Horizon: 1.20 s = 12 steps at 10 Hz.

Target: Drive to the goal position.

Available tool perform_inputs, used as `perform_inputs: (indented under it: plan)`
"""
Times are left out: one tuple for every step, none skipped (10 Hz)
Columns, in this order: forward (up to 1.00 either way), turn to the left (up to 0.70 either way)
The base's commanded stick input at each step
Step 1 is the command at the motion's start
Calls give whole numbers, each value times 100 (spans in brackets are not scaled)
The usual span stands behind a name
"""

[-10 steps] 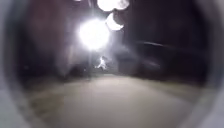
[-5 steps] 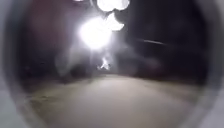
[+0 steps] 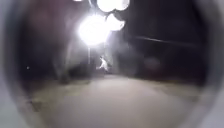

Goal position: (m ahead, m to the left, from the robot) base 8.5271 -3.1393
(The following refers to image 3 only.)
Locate pale paved path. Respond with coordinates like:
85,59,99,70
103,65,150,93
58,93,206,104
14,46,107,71
23,75,205,128

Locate bright street lamp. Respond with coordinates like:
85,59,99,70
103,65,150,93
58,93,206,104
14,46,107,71
77,14,111,68

